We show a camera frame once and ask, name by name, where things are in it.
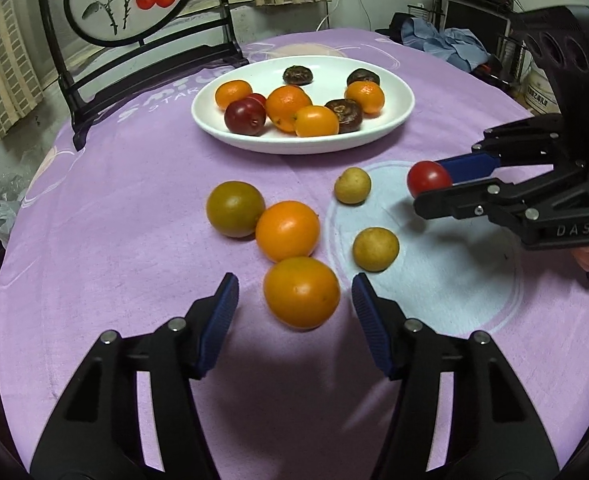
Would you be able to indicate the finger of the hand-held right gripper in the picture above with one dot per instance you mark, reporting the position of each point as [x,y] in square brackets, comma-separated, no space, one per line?
[454,201]
[469,165]

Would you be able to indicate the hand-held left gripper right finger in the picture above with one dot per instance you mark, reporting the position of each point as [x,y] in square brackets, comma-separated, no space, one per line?
[372,320]

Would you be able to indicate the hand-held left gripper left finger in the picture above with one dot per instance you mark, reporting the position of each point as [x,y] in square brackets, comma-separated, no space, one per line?
[219,320]

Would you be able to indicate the red cherry tomato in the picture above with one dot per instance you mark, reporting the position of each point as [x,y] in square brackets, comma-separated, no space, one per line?
[257,98]
[427,178]

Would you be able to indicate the orange mandarin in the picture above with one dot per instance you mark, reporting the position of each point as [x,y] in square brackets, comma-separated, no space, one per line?
[316,122]
[302,292]
[287,231]
[232,95]
[288,107]
[364,97]

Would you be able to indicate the white oval plate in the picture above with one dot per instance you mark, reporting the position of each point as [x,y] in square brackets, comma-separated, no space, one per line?
[394,110]

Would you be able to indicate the dark brown water chestnut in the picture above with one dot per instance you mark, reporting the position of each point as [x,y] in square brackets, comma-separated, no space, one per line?
[345,114]
[363,76]
[297,75]

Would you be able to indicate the dark red plum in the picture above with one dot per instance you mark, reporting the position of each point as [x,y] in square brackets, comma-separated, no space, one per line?
[245,117]

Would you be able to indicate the white plastic bucket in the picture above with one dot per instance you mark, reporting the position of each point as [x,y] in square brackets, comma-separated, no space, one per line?
[542,92]

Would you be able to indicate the yellow-brown longan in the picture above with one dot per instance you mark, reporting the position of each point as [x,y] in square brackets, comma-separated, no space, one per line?
[353,185]
[376,249]

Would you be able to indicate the purple printed tablecloth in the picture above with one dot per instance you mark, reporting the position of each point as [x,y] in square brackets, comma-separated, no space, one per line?
[124,260]

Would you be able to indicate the green round citrus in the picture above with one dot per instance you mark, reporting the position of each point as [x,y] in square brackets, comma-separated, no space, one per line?
[235,208]

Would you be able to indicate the pile of blue clothes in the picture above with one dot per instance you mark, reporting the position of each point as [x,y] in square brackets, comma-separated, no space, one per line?
[449,45]

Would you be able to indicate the black monitor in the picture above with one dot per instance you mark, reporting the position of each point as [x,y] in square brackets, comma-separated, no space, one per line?
[474,20]

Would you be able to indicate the black chair with painted back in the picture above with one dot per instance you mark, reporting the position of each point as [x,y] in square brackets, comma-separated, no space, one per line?
[124,0]

